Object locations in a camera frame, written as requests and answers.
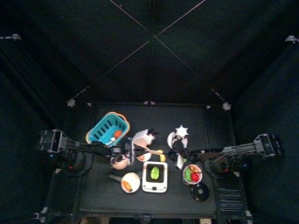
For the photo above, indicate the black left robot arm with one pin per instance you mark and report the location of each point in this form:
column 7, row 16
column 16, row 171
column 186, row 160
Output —
column 74, row 145

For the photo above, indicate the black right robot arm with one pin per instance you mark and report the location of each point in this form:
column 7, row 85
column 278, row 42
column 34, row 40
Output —
column 238, row 149

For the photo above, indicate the white star shaped toy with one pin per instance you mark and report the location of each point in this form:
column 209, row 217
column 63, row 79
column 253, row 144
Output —
column 182, row 131

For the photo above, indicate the white toy toaster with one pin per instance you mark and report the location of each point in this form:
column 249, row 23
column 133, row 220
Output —
column 142, row 137

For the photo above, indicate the white toy food piece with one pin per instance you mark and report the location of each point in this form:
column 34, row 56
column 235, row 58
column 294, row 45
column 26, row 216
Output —
column 113, row 139

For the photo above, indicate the orange toy food piece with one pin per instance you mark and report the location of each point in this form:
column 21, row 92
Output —
column 118, row 134

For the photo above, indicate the yellow toy banana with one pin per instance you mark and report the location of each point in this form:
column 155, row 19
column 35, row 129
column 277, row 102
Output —
column 163, row 158

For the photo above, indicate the wooden toy spoon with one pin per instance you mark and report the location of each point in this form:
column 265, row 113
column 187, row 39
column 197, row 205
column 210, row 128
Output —
column 151, row 151

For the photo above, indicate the green toy pepper piece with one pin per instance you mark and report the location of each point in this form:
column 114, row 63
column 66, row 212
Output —
column 189, row 174

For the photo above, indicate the small bowl with toy food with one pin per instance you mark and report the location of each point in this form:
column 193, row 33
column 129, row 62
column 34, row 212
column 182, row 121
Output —
column 193, row 174

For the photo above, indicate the teal basket with orange rim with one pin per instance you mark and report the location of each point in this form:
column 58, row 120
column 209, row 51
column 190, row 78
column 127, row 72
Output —
column 107, row 129

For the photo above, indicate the red toy tomato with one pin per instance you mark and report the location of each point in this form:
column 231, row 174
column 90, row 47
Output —
column 195, row 176

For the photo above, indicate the green toy vegetable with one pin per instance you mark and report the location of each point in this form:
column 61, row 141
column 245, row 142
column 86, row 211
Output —
column 155, row 173

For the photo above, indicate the orange toy carrot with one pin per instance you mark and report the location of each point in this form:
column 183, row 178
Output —
column 127, row 184

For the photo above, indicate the black round lid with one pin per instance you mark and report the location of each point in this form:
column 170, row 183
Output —
column 199, row 192

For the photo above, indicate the printed label sticker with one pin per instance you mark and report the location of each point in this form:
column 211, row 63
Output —
column 230, row 202

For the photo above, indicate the grey frame clamp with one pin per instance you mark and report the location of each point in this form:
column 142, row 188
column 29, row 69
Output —
column 71, row 102
column 290, row 38
column 15, row 36
column 149, row 102
column 226, row 106

